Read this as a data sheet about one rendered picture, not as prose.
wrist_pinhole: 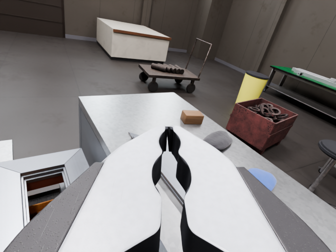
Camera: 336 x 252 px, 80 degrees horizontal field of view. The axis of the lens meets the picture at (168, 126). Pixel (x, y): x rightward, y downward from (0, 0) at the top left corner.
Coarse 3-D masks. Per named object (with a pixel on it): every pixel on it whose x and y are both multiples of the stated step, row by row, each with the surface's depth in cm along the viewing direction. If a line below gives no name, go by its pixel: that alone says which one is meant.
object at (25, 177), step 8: (48, 168) 84; (56, 168) 86; (64, 168) 87; (24, 176) 79; (32, 176) 81; (40, 176) 83; (48, 176) 84; (64, 176) 85; (24, 184) 78; (64, 184) 83; (24, 192) 75; (24, 200) 71; (24, 208) 68; (24, 216) 66; (24, 224) 64
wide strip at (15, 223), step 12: (0, 168) 78; (0, 180) 74; (12, 180) 75; (0, 192) 70; (12, 192) 71; (0, 204) 66; (12, 204) 67; (0, 216) 63; (12, 216) 64; (0, 228) 60; (12, 228) 61; (0, 240) 57
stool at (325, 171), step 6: (318, 144) 199; (324, 144) 195; (330, 144) 198; (324, 150) 190; (330, 150) 187; (330, 156) 187; (330, 162) 200; (324, 168) 205; (330, 168) 202; (324, 174) 206; (318, 180) 211; (312, 186) 216; (330, 204) 215
